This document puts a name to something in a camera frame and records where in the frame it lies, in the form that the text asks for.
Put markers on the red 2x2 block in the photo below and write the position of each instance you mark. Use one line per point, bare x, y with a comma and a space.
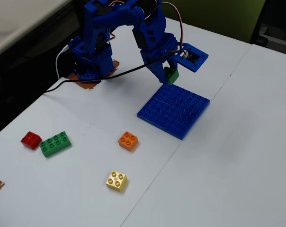
30, 140

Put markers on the green 2x4 block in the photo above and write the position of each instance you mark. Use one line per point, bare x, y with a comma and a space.
55, 144

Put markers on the orange 2x2 block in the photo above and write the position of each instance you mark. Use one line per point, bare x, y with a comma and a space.
128, 140

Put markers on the white side table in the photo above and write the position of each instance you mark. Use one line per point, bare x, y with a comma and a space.
15, 19

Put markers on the green 2x2 block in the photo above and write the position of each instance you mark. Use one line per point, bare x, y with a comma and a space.
172, 76

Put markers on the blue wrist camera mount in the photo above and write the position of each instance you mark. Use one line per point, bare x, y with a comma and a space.
197, 65

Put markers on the grey box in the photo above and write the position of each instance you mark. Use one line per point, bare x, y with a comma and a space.
280, 40

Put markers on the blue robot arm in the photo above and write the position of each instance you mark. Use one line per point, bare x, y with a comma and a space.
91, 23

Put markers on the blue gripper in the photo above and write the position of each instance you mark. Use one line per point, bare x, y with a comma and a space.
149, 57

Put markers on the blue 8x8 base plate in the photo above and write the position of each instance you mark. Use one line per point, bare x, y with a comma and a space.
173, 111

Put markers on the yellow 2x2 block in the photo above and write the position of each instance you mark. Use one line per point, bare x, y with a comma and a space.
116, 180

